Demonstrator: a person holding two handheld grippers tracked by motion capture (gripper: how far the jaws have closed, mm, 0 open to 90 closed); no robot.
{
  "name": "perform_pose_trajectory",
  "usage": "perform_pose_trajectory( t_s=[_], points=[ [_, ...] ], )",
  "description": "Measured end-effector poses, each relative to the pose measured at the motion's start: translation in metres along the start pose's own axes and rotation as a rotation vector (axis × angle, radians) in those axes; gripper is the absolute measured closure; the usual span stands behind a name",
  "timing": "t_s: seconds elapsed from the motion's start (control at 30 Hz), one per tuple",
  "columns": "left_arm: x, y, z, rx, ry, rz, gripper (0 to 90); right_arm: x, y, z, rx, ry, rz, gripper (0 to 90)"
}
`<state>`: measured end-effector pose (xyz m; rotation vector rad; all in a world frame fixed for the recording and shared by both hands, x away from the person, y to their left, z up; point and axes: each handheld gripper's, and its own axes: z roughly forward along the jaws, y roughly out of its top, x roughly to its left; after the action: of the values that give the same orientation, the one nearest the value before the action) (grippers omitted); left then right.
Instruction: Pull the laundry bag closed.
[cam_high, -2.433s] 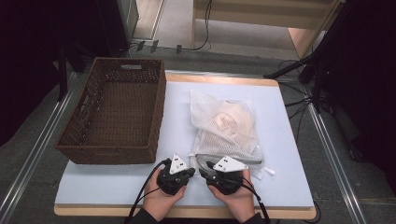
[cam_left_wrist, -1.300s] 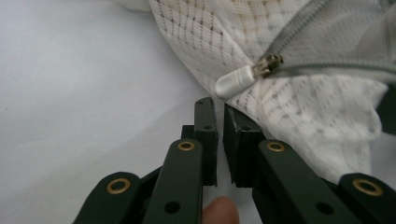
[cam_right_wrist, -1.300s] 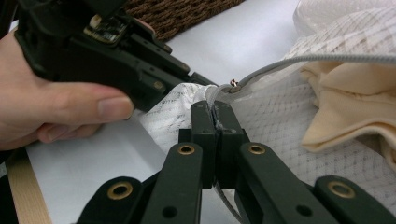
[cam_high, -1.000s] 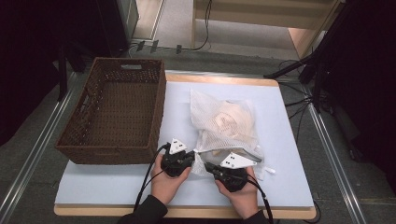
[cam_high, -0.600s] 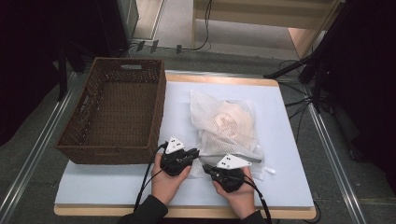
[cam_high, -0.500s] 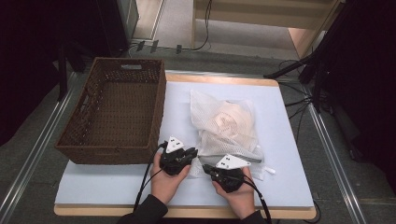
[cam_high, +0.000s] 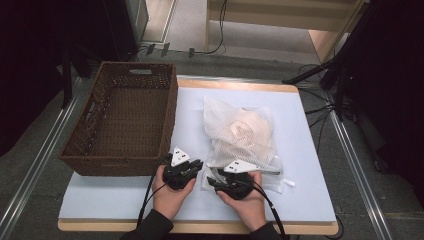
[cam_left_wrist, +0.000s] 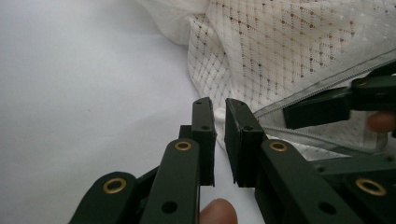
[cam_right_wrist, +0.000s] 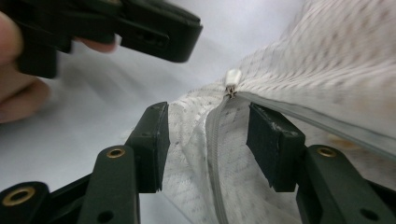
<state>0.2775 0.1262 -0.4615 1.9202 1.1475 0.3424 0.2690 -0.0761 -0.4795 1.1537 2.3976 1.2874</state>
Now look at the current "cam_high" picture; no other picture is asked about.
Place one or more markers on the black tripod stand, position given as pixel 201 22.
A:
pixel 306 75

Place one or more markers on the person's left hand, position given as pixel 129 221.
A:
pixel 171 201

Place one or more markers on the person's right hand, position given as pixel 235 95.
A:
pixel 253 210

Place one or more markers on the metal floor rail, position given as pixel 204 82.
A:
pixel 33 173
pixel 360 186

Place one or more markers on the white mesh laundry bag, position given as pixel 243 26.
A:
pixel 220 113

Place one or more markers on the brown woven basket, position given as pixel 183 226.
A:
pixel 133 116

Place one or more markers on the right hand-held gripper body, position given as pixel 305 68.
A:
pixel 240 186

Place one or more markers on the black metal stand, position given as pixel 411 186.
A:
pixel 67 83

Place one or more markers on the dark cabinet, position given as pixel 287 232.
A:
pixel 133 20

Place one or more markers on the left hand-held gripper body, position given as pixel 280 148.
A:
pixel 176 176

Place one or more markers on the cream garment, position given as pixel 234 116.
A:
pixel 246 128

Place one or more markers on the light wooden furniture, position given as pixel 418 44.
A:
pixel 266 23

